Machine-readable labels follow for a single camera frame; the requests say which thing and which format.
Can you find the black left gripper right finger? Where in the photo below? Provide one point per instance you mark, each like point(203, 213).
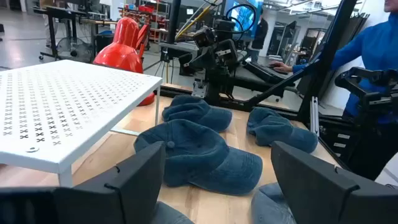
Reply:
point(311, 193)

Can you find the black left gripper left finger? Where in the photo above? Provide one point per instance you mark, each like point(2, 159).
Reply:
point(124, 193)

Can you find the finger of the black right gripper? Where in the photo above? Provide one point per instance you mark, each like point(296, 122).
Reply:
point(222, 73)
point(199, 59)

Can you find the grey denim baseball cap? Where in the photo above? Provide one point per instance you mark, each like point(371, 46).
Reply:
point(169, 216)
point(267, 205)

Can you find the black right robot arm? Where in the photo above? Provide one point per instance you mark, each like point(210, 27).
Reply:
point(217, 90)

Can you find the black desk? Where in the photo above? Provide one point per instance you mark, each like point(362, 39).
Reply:
point(248, 83)

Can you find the yellow pole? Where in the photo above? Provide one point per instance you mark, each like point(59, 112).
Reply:
point(194, 21)

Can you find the blue display screen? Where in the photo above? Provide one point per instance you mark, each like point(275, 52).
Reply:
point(245, 18)

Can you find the person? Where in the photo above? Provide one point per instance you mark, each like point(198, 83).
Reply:
point(373, 46)
point(259, 31)

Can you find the black computer keyboard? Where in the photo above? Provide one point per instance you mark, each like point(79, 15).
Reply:
point(264, 72)

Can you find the black pillar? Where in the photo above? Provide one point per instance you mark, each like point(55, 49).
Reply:
point(173, 21)

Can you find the red shelving rack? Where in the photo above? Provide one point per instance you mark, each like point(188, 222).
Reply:
point(146, 9)

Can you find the red desk lamp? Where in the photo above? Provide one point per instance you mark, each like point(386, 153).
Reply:
point(121, 53)

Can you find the black bin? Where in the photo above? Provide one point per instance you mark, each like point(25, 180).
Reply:
point(104, 43)

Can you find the white perforated metal shelf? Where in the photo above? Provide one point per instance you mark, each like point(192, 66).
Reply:
point(62, 102)

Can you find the grey floor fan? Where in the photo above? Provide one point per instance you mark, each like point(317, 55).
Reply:
point(74, 51)

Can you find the black work table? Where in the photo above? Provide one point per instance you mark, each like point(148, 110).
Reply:
point(62, 12)

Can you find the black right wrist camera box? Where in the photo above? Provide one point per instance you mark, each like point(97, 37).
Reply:
point(203, 36)

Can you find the silver metal bracket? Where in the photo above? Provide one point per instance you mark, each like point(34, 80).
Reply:
point(314, 116)
point(199, 88)

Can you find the black aluminium stand frame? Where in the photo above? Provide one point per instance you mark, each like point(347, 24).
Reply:
point(326, 62)

